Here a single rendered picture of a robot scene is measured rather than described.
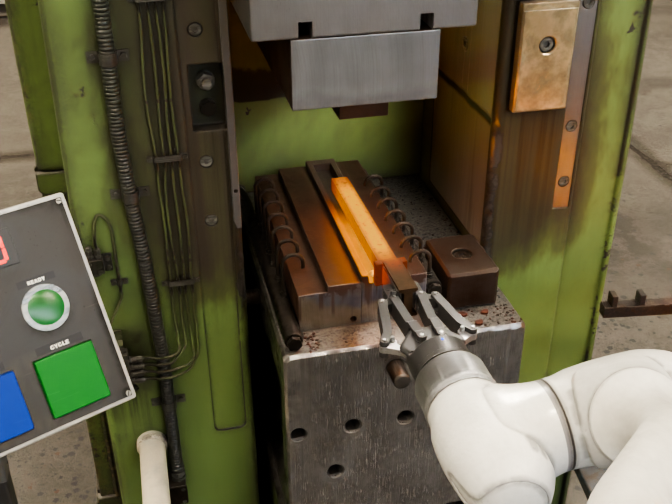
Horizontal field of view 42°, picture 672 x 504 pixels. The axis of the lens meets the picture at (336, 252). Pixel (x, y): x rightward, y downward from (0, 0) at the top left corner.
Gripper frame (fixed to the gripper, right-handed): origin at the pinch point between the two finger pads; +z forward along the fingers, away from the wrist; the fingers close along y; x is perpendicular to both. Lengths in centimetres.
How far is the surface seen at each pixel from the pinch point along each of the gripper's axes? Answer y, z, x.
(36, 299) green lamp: -46.9, -1.7, 6.3
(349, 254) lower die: -2.7, 17.2, -4.6
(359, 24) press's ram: -3.4, 9.9, 33.9
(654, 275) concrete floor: 142, 138, -105
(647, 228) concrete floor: 157, 170, -105
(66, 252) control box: -43.0, 2.9, 9.8
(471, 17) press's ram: 11.6, 9.9, 33.8
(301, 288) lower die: -11.5, 11.6, -6.0
